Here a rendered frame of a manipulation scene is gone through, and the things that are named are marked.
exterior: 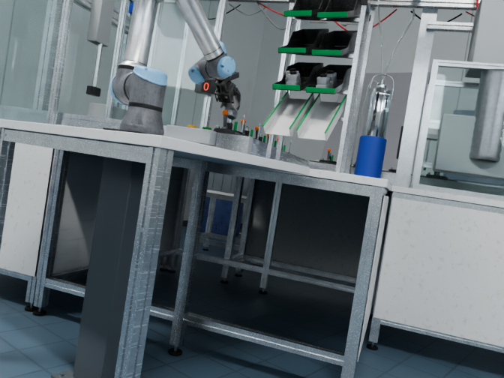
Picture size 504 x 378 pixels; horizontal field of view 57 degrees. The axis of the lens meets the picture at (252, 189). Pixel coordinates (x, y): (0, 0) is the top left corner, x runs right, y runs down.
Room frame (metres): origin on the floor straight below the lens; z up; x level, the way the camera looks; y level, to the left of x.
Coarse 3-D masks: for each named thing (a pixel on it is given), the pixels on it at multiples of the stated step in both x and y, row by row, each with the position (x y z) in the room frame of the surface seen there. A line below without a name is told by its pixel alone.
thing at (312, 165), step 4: (308, 164) 3.27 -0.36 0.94; (312, 164) 3.25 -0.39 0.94; (316, 164) 3.24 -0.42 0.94; (320, 164) 3.24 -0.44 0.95; (324, 164) 3.23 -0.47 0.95; (328, 164) 3.22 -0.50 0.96; (332, 164) 3.21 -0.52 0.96; (312, 168) 3.25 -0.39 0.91; (316, 168) 3.24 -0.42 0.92; (320, 168) 3.24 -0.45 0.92; (324, 168) 3.23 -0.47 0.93; (328, 168) 3.22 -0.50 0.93; (332, 168) 3.22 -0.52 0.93; (352, 168) 3.17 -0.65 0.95; (352, 172) 3.17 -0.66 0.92; (384, 172) 3.11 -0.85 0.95; (388, 172) 3.10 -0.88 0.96; (392, 172) 3.09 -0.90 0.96; (384, 176) 3.11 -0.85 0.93; (388, 176) 3.11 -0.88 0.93; (392, 176) 3.10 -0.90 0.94; (388, 180) 3.10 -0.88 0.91; (392, 180) 3.09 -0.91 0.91; (392, 184) 3.10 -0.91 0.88
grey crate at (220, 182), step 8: (216, 176) 4.19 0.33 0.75; (224, 176) 4.17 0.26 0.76; (232, 176) 4.14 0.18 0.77; (208, 184) 4.21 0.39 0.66; (216, 184) 4.19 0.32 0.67; (224, 184) 4.16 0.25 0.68; (232, 184) 4.14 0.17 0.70; (248, 184) 4.10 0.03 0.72; (224, 192) 4.16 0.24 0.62; (232, 192) 4.14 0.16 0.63
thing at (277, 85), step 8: (296, 64) 2.25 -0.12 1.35; (304, 64) 2.25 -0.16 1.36; (312, 64) 2.24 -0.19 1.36; (320, 64) 2.18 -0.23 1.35; (304, 72) 2.27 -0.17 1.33; (312, 72) 2.11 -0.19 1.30; (280, 80) 2.13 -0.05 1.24; (304, 80) 2.20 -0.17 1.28; (312, 80) 2.12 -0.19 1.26; (280, 88) 2.05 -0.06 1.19; (288, 88) 2.03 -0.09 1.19; (296, 88) 2.01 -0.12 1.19
